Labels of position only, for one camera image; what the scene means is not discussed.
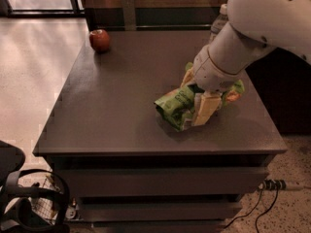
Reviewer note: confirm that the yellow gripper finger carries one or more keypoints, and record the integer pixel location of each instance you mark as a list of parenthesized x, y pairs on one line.
[(205, 104), (188, 78)]

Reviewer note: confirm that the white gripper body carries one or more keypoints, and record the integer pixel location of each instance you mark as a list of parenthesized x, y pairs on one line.
[(210, 72)]

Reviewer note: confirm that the green rice chip bag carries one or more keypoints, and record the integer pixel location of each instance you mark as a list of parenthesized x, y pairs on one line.
[(177, 106)]

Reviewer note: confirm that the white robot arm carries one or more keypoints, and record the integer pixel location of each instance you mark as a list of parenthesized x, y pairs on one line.
[(254, 29)]

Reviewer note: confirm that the red apple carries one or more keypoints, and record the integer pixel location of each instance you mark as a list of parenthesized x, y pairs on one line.
[(99, 40)]

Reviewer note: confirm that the clear plastic water bottle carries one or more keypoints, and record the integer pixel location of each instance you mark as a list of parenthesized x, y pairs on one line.
[(219, 23)]

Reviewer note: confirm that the grey drawer cabinet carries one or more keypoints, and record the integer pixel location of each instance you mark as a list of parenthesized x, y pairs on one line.
[(130, 171)]

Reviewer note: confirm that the white power strip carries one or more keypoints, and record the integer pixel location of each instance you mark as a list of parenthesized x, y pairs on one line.
[(281, 185)]

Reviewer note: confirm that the black office chair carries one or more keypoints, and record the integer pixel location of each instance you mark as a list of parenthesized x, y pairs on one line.
[(16, 215)]

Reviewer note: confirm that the grey metal wall bracket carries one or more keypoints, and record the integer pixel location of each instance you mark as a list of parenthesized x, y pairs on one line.
[(129, 16)]

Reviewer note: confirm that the dark window frame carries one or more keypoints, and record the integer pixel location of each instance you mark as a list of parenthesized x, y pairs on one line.
[(41, 8)]

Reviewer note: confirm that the wire mesh basket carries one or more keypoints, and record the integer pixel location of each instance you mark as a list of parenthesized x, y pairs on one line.
[(44, 207)]

